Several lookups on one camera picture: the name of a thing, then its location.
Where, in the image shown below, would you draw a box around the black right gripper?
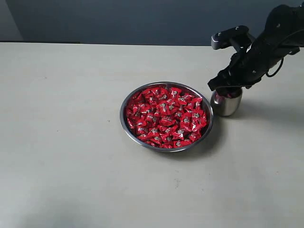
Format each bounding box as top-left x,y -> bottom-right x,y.
208,39 -> 300,91

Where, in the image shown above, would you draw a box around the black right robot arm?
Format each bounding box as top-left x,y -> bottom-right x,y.
208,5 -> 304,91

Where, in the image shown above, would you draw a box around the red candies inside cup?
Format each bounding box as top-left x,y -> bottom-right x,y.
217,92 -> 239,99

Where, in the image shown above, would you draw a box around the stainless steel cup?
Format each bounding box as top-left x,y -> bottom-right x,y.
210,88 -> 243,117

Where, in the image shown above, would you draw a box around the round steel bowl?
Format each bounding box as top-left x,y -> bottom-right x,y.
119,81 -> 214,153

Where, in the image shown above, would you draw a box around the pile of red candies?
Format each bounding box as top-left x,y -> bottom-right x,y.
125,86 -> 208,149

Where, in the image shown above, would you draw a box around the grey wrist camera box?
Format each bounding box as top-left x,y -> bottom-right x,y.
211,25 -> 255,52

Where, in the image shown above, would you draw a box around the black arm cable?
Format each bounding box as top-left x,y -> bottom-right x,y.
265,57 -> 285,78

